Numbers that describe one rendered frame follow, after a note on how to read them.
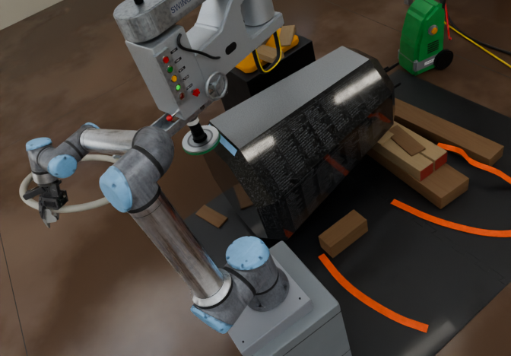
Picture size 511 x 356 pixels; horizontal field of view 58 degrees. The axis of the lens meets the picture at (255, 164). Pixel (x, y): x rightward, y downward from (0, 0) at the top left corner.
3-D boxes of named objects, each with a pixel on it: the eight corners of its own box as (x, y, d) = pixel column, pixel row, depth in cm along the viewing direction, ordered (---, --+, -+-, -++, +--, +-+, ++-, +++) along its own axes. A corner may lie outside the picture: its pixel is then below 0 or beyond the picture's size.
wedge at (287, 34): (283, 31, 343) (281, 26, 339) (296, 30, 339) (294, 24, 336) (277, 46, 330) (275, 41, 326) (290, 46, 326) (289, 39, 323)
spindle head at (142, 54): (205, 75, 259) (177, 1, 228) (233, 84, 246) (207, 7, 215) (160, 114, 243) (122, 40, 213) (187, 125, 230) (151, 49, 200)
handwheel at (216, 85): (219, 85, 243) (210, 61, 233) (232, 90, 238) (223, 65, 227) (199, 102, 237) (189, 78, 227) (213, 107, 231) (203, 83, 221)
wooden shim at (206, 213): (195, 214, 341) (195, 213, 340) (204, 205, 345) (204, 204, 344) (219, 228, 326) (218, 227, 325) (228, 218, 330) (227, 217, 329)
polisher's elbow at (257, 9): (239, 16, 266) (229, -16, 253) (270, 5, 266) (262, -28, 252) (245, 30, 252) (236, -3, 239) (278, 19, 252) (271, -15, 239)
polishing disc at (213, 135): (175, 149, 256) (174, 147, 255) (195, 124, 268) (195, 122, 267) (206, 156, 246) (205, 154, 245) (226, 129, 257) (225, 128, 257)
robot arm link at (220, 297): (260, 303, 164) (153, 147, 121) (230, 344, 156) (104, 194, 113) (230, 288, 174) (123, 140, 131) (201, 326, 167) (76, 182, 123)
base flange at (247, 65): (213, 53, 354) (211, 48, 351) (263, 23, 367) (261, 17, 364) (248, 75, 321) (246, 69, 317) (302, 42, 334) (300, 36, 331)
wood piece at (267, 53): (255, 57, 327) (253, 51, 324) (265, 50, 331) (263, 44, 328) (274, 64, 315) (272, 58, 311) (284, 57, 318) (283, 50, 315)
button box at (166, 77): (186, 96, 225) (164, 46, 205) (190, 97, 223) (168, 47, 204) (175, 106, 221) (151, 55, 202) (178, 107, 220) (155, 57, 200)
